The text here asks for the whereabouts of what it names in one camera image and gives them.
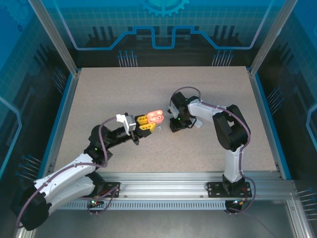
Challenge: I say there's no pink earbud charging case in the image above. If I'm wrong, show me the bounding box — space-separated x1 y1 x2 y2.
147 109 166 124

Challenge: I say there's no blue table edge trim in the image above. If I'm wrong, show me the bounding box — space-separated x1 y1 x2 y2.
255 73 292 179
39 71 75 178

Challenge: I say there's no small LED circuit board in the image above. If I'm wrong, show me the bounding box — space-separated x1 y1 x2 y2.
88 197 104 208
227 199 246 207

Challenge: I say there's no grey metal shelf plate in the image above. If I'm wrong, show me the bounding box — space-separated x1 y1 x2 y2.
32 208 298 238

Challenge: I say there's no white grey left wrist camera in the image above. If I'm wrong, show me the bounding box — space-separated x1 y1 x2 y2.
115 112 137 136

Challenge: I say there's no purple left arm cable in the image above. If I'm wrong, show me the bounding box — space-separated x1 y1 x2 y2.
15 116 120 229

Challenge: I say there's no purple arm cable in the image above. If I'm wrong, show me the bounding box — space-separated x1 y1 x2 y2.
169 86 256 217
15 116 120 229

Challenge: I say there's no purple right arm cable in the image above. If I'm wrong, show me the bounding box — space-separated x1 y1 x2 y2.
169 86 256 217

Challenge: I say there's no aluminium table side rail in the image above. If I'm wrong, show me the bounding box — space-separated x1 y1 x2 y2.
248 69 283 174
48 69 81 174

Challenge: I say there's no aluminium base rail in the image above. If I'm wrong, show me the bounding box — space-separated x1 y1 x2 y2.
51 172 295 200

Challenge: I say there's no perforated metal cable duct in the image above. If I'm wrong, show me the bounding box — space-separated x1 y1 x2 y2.
59 199 228 211

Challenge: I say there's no aluminium frame post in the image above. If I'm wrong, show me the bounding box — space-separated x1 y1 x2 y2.
249 0 292 76
27 0 81 76

